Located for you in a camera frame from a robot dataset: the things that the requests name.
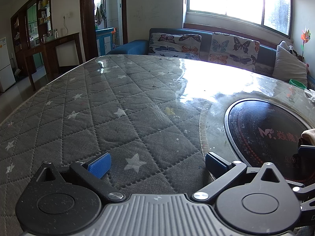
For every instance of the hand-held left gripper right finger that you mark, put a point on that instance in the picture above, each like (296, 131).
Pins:
(216, 163)

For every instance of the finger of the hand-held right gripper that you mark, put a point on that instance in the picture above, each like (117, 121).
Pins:
(304, 189)
(306, 151)

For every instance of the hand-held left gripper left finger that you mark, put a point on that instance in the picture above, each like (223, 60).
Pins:
(99, 165)

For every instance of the cream knit sweater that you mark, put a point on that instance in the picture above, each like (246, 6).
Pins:
(308, 136)

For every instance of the hanging clothes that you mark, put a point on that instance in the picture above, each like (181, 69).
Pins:
(101, 13)

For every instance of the black round induction cooktop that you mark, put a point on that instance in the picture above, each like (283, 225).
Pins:
(258, 123)

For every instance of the crumpled plastic bag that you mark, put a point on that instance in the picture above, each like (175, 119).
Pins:
(310, 94)

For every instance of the green plastic object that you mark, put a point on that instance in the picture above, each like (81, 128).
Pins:
(296, 83)

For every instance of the grey pillow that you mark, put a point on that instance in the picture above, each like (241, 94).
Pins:
(288, 66)

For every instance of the butterfly print cushion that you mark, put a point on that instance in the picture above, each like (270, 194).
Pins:
(228, 50)
(172, 44)

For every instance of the colourful pinwheel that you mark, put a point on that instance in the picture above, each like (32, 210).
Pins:
(305, 35)

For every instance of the blue sofa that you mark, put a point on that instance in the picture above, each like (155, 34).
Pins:
(133, 46)

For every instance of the blue cabinet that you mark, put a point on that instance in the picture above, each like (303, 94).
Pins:
(103, 41)

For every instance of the dark wooden console table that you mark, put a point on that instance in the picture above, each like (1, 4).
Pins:
(64, 38)

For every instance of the white refrigerator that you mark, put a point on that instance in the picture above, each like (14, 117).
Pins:
(6, 66)

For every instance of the metal cup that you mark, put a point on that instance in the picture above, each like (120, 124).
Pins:
(43, 38)

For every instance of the dark wooden door frame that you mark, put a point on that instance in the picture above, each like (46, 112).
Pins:
(86, 17)

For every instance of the white wall socket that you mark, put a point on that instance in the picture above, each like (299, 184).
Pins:
(67, 15)

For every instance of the dark wooden wall cabinet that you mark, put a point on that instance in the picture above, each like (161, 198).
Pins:
(23, 29)

